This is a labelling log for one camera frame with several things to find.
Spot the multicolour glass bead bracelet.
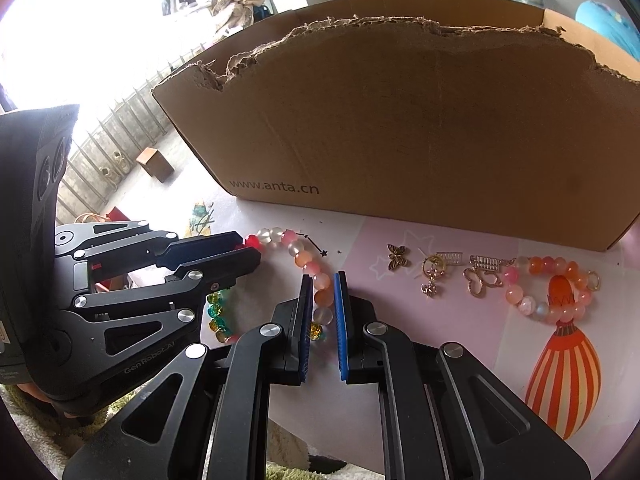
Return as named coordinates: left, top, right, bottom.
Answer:
left=206, top=227, right=335, bottom=345

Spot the bronze butterfly charm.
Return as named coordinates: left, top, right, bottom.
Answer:
left=386, top=243, right=411, bottom=270

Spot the gold moon flower charm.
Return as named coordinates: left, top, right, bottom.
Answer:
left=420, top=255, right=447, bottom=299

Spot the beige clothes pile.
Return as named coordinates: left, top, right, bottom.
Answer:
left=212, top=0, right=266, bottom=37

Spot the orange pink bead bracelet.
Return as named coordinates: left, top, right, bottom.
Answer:
left=502, top=255, right=593, bottom=326

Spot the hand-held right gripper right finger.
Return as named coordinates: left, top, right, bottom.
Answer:
left=332, top=270, right=589, bottom=480

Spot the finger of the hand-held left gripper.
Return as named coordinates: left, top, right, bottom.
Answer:
left=54, top=219, right=244, bottom=272
left=60, top=247, right=263, bottom=397

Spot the metal balcony railing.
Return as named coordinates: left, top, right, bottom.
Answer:
left=55, top=42, right=216, bottom=221

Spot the pink balloon print mat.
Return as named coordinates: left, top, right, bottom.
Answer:
left=182, top=195, right=640, bottom=480

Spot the person's left hand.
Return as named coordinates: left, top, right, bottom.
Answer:
left=15, top=384, right=83, bottom=420

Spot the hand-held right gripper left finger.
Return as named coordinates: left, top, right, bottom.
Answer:
left=60, top=272, right=316, bottom=480

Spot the abacus charm with gold chain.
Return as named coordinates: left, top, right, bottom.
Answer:
left=469, top=255, right=517, bottom=274

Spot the brown cardboard box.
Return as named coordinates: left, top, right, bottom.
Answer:
left=151, top=0, right=640, bottom=253

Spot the blue and pink cartoon quilt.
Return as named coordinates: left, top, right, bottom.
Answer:
left=575, top=0, right=640, bottom=63

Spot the cream green fleece blanket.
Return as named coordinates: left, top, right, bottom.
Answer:
left=0, top=382, right=351, bottom=480

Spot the small brown box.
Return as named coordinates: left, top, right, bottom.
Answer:
left=136, top=147, right=174, bottom=181

